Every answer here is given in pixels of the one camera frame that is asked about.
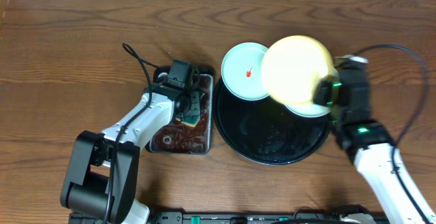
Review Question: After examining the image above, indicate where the green yellow sponge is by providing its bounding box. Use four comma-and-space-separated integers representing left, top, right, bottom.
176, 91, 204, 127

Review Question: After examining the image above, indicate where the light green plate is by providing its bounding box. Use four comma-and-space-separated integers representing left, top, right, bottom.
284, 67, 340, 118

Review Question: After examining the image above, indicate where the yellow plate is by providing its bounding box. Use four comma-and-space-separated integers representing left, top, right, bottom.
261, 35, 333, 105

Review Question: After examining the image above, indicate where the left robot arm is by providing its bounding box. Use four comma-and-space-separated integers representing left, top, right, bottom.
60, 81, 204, 223

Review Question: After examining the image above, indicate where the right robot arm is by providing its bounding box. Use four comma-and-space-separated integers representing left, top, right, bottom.
313, 69, 435, 223

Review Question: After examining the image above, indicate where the rectangular black soapy tray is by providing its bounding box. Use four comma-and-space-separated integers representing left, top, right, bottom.
146, 67, 215, 155

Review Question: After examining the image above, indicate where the round black tray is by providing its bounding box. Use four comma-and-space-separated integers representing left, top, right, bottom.
213, 78, 330, 165

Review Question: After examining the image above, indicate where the light blue plate left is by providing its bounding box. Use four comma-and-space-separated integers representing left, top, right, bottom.
221, 42, 268, 101

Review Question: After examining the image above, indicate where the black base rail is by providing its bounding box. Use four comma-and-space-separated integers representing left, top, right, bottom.
67, 211, 341, 224

